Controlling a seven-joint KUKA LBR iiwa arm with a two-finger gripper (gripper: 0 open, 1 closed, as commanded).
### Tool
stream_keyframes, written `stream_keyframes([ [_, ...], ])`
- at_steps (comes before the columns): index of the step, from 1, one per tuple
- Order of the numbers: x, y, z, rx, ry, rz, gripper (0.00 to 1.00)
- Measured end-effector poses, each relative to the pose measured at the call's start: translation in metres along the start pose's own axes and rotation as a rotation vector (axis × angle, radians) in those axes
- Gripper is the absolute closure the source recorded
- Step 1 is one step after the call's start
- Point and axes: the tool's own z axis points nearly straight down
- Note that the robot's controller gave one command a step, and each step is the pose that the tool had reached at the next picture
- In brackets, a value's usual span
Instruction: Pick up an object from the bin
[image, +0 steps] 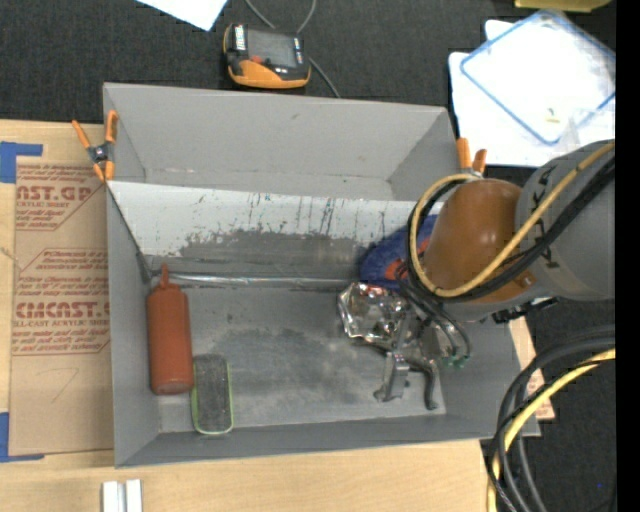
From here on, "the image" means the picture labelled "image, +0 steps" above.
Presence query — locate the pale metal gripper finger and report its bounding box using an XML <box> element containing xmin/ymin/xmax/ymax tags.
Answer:
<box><xmin>421</xmin><ymin>360</ymin><xmax>441</xmax><ymax>412</ymax></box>
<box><xmin>373</xmin><ymin>351</ymin><xmax>413</xmax><ymax>404</ymax></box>

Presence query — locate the clear crumpled plastic container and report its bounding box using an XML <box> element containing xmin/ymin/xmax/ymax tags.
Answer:
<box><xmin>336</xmin><ymin>281</ymin><xmax>410</xmax><ymax>344</ymax></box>

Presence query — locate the blue and orange fuzzy toy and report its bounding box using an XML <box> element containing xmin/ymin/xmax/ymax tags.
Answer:
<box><xmin>358</xmin><ymin>214</ymin><xmax>442</xmax><ymax>295</ymax></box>

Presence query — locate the grey metal bin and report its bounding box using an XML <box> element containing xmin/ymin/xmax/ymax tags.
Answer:
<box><xmin>102</xmin><ymin>82</ymin><xmax>542</xmax><ymax>469</ymax></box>

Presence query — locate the dark green flat block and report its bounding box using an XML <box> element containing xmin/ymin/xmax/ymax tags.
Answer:
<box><xmin>189</xmin><ymin>353</ymin><xmax>236</xmax><ymax>436</ymax></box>

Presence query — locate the red-brown squeeze bottle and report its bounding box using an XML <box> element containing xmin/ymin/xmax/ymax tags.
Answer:
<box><xmin>145</xmin><ymin>263</ymin><xmax>196</xmax><ymax>397</ymax></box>

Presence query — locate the brown cardboard board, red print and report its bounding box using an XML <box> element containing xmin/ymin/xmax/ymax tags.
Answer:
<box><xmin>0</xmin><ymin>118</ymin><xmax>117</xmax><ymax>464</ymax></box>

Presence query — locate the black cylinder on white bracket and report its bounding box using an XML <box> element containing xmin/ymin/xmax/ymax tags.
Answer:
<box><xmin>492</xmin><ymin>297</ymin><xmax>559</xmax><ymax>325</ymax></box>

